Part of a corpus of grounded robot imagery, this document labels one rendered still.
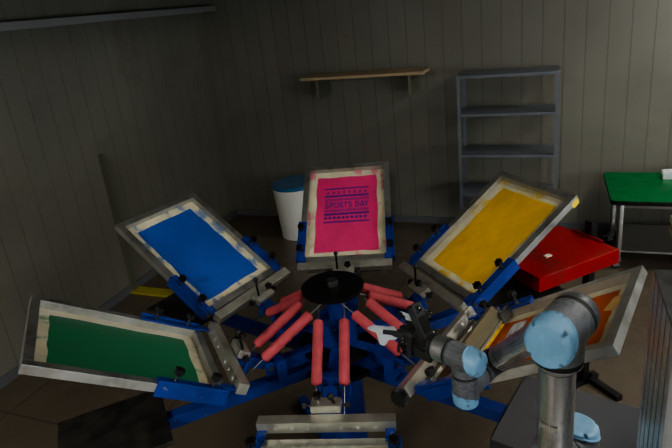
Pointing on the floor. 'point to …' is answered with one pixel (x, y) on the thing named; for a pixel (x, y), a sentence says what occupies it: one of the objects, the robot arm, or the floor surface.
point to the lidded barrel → (289, 204)
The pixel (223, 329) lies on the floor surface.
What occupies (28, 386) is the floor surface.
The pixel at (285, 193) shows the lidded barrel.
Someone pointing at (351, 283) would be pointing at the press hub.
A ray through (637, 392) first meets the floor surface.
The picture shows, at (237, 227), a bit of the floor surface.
